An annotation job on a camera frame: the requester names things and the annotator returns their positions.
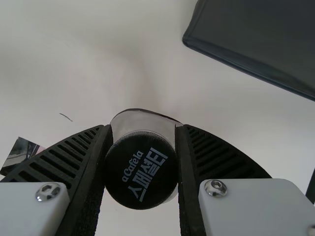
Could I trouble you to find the dark grey bag with straps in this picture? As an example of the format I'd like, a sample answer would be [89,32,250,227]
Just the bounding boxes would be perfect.
[182,0,315,103]

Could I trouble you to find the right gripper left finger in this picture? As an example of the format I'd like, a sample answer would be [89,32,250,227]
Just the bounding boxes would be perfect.
[0,124,114,236]

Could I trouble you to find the small square scanner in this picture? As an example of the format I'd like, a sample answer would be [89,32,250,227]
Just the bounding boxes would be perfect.
[0,136,46,177]

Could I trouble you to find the dark coffee bottle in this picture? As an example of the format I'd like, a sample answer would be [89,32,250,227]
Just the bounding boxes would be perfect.
[104,108,184,211]

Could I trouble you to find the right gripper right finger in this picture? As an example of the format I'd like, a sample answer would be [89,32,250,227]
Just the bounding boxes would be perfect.
[174,124,315,236]

